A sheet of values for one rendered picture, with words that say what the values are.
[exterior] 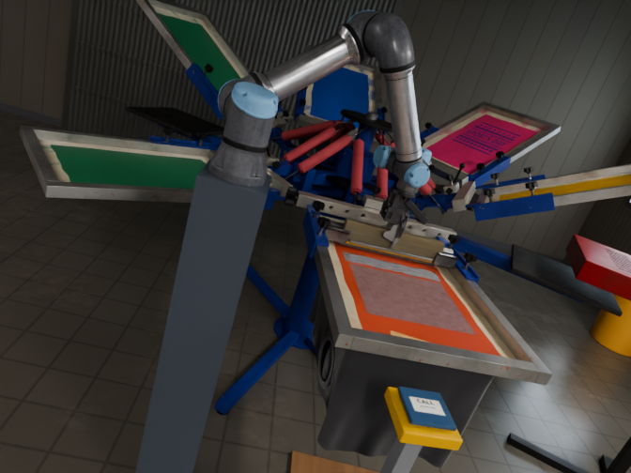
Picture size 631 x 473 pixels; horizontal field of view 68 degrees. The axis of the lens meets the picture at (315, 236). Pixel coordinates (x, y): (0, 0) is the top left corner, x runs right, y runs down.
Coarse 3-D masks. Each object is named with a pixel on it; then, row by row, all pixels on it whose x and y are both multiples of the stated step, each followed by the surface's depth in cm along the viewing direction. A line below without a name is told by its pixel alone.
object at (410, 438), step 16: (400, 400) 98; (400, 416) 93; (400, 432) 91; (416, 432) 90; (432, 432) 92; (448, 432) 93; (400, 448) 99; (416, 448) 98; (448, 448) 92; (384, 464) 104; (400, 464) 99
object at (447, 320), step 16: (400, 272) 160; (416, 288) 152; (432, 288) 156; (448, 288) 160; (416, 304) 141; (432, 304) 144; (448, 304) 148; (432, 320) 135; (448, 320) 138; (464, 320) 141; (432, 336) 126; (448, 336) 129; (464, 336) 131; (480, 336) 134; (496, 352) 128
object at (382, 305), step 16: (368, 256) 165; (384, 256) 169; (352, 272) 149; (368, 272) 152; (384, 272) 156; (352, 288) 138; (368, 288) 141; (384, 288) 145; (400, 288) 148; (368, 304) 132; (384, 304) 135; (400, 304) 138; (368, 320) 124; (384, 320) 126; (400, 320) 129; (416, 320) 132; (416, 336) 124
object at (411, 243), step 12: (348, 228) 162; (360, 228) 163; (372, 228) 163; (384, 228) 165; (348, 240) 164; (360, 240) 165; (372, 240) 165; (384, 240) 166; (408, 240) 167; (420, 240) 167; (432, 240) 168; (420, 252) 169; (432, 252) 170
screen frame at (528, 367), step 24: (336, 288) 128; (480, 288) 159; (336, 312) 116; (336, 336) 109; (360, 336) 109; (384, 336) 112; (504, 336) 135; (432, 360) 113; (456, 360) 114; (480, 360) 115; (504, 360) 118; (528, 360) 124
